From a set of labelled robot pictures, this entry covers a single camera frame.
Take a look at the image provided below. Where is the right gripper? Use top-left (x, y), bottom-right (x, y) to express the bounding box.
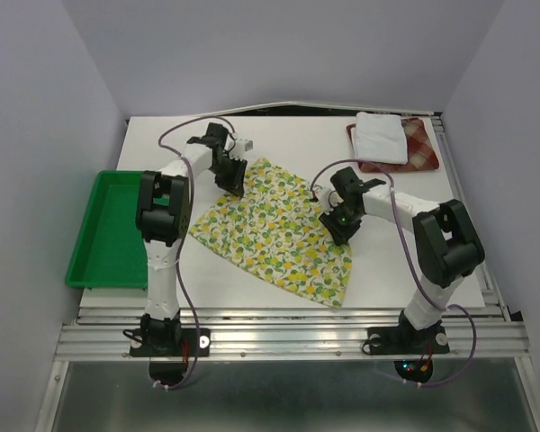
top-left (318, 202), bottom-right (362, 247)

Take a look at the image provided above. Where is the aluminium rail frame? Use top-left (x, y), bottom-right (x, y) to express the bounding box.
top-left (35, 112), bottom-right (540, 432)

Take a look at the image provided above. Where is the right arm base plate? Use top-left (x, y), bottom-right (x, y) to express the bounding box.
top-left (361, 327), bottom-right (450, 356)

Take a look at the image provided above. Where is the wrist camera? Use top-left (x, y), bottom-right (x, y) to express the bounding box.
top-left (228, 139), bottom-right (254, 160)
top-left (314, 187), bottom-right (341, 212)

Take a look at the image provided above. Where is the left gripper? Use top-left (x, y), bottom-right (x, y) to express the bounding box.
top-left (209, 155), bottom-right (248, 197)

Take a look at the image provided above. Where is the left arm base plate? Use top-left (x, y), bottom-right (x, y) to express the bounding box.
top-left (122, 328), bottom-right (211, 357)

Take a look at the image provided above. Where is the red plaid skirt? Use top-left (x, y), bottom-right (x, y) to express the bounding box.
top-left (346, 117), bottom-right (440, 173)

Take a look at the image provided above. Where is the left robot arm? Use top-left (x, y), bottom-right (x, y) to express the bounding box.
top-left (125, 116), bottom-right (253, 356)

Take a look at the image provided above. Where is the yellow floral skirt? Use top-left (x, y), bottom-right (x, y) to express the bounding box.
top-left (190, 158), bottom-right (352, 308)

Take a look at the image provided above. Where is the white skirt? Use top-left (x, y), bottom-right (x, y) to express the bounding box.
top-left (353, 112), bottom-right (408, 165)

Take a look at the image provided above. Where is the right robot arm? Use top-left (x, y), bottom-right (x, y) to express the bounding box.
top-left (310, 167), bottom-right (485, 356)

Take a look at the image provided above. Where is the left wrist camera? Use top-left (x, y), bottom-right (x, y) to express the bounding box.
top-left (228, 139), bottom-right (254, 160)

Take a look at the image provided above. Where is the green plastic tray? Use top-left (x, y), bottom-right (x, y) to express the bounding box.
top-left (66, 170), bottom-right (148, 290)

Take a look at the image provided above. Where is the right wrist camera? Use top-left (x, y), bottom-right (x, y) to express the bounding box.
top-left (314, 187), bottom-right (341, 212)

